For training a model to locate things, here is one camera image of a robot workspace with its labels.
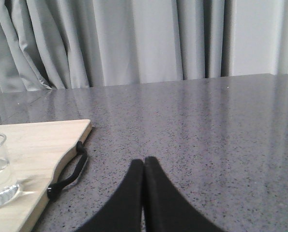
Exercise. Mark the grey pleated curtain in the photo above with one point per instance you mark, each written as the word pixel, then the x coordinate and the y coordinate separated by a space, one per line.
pixel 60 44

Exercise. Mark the light wooden cutting board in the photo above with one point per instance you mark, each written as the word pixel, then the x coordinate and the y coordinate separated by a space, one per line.
pixel 38 153

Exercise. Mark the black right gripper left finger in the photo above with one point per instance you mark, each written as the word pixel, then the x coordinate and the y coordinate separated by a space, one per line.
pixel 122 212

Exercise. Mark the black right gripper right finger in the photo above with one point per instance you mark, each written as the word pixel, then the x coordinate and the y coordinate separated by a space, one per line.
pixel 165 209

